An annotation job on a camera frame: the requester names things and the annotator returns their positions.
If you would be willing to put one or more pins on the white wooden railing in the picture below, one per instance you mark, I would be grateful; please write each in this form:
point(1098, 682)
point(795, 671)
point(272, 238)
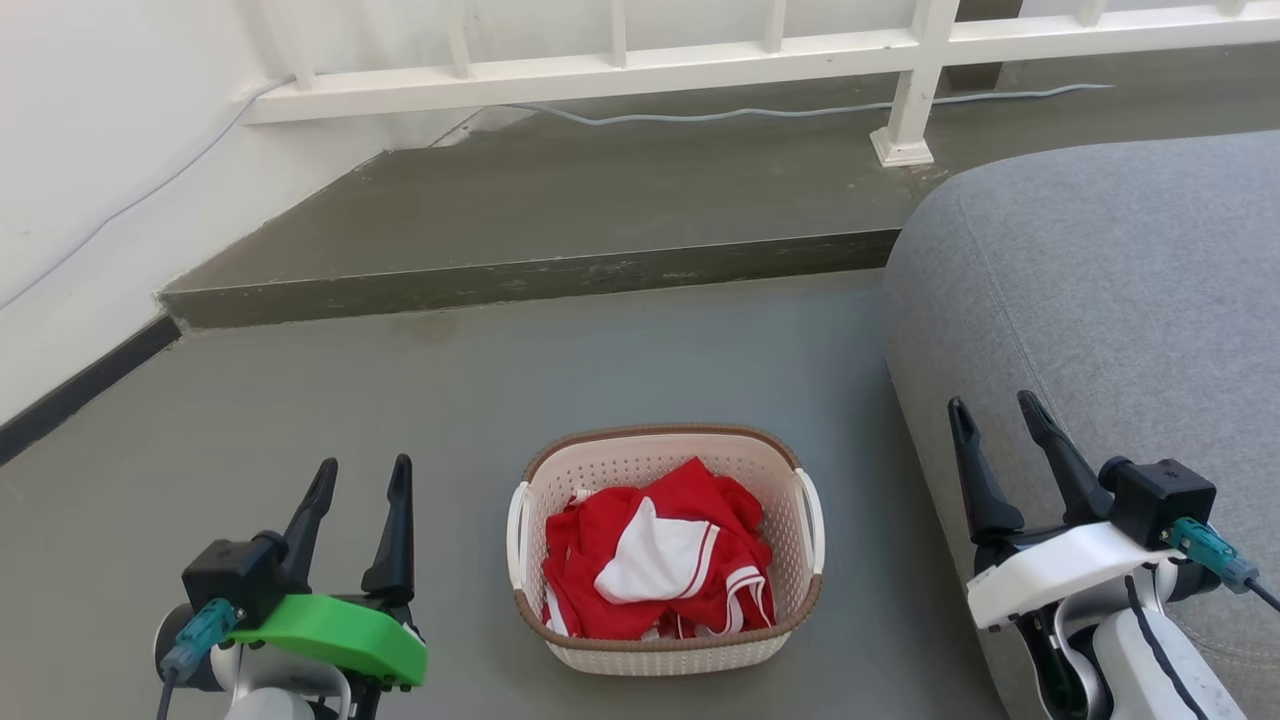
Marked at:
point(600, 75)

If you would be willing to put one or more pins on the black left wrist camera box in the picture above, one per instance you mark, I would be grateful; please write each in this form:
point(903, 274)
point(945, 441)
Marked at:
point(235, 575)

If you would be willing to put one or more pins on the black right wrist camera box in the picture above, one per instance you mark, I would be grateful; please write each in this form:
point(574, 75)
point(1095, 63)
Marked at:
point(1165, 500)

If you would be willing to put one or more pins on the red and white garment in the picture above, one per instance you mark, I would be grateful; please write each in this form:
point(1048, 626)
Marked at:
point(690, 500)

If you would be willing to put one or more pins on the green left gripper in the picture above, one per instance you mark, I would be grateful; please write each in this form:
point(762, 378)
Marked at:
point(330, 630)

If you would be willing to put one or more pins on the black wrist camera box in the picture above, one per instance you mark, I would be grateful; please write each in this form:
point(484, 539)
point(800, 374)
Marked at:
point(235, 575)
point(1165, 500)

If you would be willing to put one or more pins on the cream perforated plastic laundry basket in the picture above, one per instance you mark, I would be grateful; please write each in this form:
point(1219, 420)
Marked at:
point(640, 655)

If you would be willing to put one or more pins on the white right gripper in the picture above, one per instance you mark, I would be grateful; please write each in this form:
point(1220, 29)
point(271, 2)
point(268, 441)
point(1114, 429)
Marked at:
point(1060, 565)

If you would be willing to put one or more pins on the black skirting board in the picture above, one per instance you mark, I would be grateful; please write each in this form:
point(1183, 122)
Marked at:
point(80, 385)

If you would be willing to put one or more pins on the grey fabric sofa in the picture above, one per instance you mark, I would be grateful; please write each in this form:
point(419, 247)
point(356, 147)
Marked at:
point(1100, 280)

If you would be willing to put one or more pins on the raised grey concrete step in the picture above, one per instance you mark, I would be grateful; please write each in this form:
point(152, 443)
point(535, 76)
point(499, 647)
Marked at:
point(560, 200)

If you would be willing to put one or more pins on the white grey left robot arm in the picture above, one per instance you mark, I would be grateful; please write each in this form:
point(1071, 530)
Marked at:
point(265, 700)

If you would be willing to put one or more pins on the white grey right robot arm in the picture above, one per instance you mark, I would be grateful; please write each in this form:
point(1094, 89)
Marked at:
point(1180, 670)

